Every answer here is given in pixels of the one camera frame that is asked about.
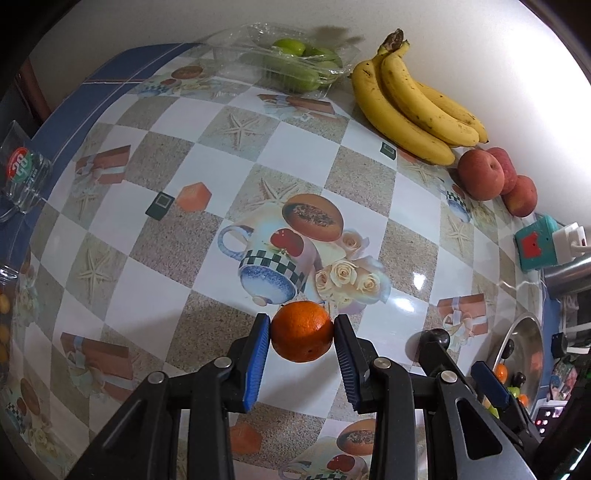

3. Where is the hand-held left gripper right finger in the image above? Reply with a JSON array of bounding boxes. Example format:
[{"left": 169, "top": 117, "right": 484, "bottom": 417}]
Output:
[{"left": 333, "top": 315, "right": 539, "bottom": 480}]

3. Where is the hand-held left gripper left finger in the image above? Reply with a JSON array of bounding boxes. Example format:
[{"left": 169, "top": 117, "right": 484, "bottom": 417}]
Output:
[{"left": 67, "top": 313, "right": 271, "bottom": 480}]

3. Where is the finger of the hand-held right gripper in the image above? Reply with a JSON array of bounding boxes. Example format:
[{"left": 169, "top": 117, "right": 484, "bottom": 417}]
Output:
[
  {"left": 470, "top": 361, "right": 527, "bottom": 430},
  {"left": 419, "top": 329, "right": 481, "bottom": 407}
]

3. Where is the round steel plate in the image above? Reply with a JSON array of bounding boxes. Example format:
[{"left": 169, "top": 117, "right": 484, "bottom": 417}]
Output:
[{"left": 485, "top": 312, "right": 546, "bottom": 409}]

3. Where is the pile of small green fruits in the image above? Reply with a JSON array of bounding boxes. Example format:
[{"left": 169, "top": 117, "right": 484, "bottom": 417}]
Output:
[{"left": 263, "top": 38, "right": 345, "bottom": 90}]

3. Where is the colourful printed packet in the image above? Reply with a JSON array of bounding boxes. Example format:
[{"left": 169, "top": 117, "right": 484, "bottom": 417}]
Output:
[{"left": 549, "top": 360, "right": 578, "bottom": 402}]

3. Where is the stainless steel thermos jug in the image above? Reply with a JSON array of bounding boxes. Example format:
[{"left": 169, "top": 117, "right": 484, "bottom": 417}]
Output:
[{"left": 544, "top": 256, "right": 591, "bottom": 296}]

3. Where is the teal box with red apple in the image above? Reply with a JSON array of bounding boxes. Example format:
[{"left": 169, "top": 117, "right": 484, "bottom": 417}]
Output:
[{"left": 515, "top": 215, "right": 561, "bottom": 271}]

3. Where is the small white lamp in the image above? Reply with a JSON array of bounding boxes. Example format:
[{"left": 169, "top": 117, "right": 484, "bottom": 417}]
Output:
[{"left": 551, "top": 222, "right": 591, "bottom": 266}]

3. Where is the red apple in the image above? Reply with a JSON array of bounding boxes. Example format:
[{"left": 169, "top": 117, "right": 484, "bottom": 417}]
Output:
[
  {"left": 487, "top": 147, "right": 518, "bottom": 195},
  {"left": 457, "top": 149, "right": 505, "bottom": 201},
  {"left": 502, "top": 174, "right": 539, "bottom": 217}
]

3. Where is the yellow banana bunch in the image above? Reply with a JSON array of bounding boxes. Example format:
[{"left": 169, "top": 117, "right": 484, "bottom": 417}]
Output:
[{"left": 351, "top": 28, "right": 489, "bottom": 166}]

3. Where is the clear glass jar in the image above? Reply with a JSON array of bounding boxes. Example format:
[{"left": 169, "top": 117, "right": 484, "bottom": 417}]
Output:
[{"left": 0, "top": 265, "right": 21, "bottom": 384}]

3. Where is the glass mug with round logo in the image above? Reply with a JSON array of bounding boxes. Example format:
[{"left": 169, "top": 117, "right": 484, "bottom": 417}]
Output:
[{"left": 0, "top": 121, "right": 51, "bottom": 215}]

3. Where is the clear plastic clamshell container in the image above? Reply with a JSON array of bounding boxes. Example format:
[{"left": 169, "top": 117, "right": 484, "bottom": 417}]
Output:
[{"left": 205, "top": 25, "right": 354, "bottom": 97}]

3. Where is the brown wooden rail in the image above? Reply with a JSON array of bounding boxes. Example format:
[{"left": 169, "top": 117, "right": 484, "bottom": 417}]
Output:
[{"left": 18, "top": 60, "right": 51, "bottom": 121}]

